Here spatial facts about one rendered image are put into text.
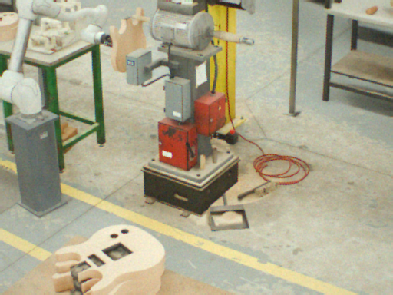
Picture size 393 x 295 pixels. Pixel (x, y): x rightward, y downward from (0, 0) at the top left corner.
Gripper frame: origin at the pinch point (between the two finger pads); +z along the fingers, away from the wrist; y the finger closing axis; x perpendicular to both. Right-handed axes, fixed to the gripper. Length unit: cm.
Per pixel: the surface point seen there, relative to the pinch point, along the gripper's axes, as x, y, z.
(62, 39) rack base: -5, 5, -58
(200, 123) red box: -40, 10, 66
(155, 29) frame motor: 19.8, 4.5, 31.5
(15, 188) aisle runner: -97, 79, -60
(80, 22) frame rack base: -2, -18, -59
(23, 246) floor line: -91, 128, -2
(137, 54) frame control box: 9.5, 22.8, 29.6
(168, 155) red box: -64, 24, 48
